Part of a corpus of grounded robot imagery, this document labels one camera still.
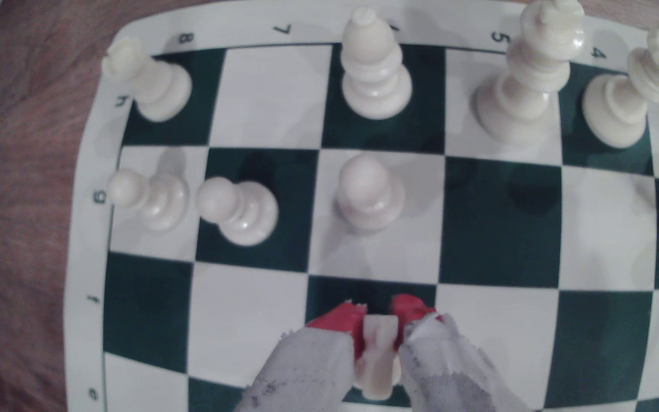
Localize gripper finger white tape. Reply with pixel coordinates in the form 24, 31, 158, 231
234, 302, 368, 412
392, 294, 529, 412

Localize white chess knight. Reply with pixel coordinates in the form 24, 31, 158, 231
355, 314, 403, 401

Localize green and cream chess mat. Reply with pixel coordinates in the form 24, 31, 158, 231
63, 0, 659, 412

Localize white chess pawn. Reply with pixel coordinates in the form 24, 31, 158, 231
106, 167, 190, 233
195, 176, 280, 248
335, 153, 406, 232

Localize white chess king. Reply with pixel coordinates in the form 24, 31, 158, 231
474, 0, 587, 145

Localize white chess bishop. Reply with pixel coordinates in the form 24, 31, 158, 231
341, 7, 413, 121

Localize white chess queen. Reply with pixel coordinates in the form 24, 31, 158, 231
581, 27, 659, 150

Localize white chess rook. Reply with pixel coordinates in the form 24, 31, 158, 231
101, 35, 193, 124

